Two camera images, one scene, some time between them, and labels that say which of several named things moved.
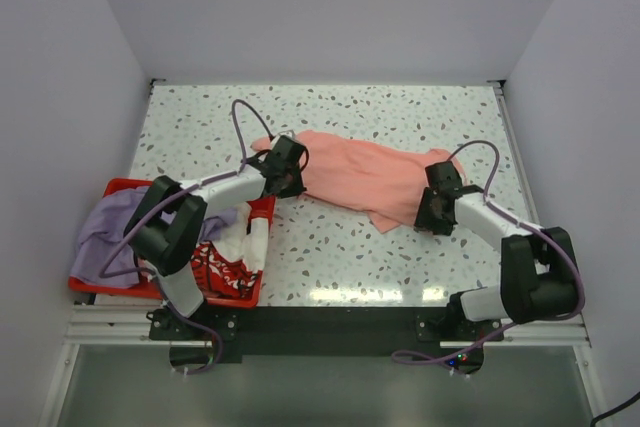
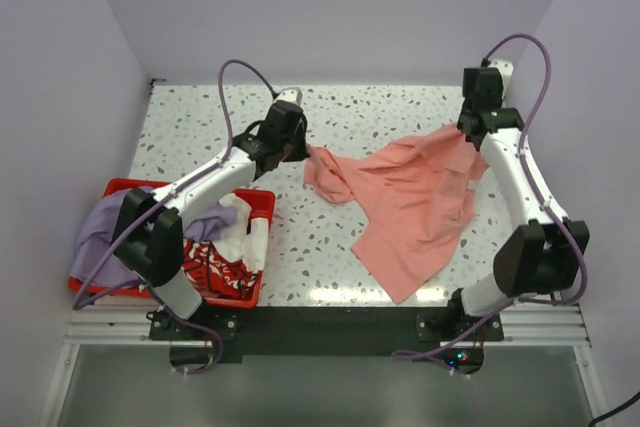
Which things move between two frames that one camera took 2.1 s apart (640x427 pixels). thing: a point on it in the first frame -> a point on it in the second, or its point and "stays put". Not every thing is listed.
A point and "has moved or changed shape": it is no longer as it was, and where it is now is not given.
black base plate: [328, 334] stays put
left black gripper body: [293, 184] -> [294, 148]
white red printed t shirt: [231, 265] stays put
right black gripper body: [427, 219] -> [463, 111]
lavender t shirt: [104, 254] stays put
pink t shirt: [379, 181] has moved or changed shape
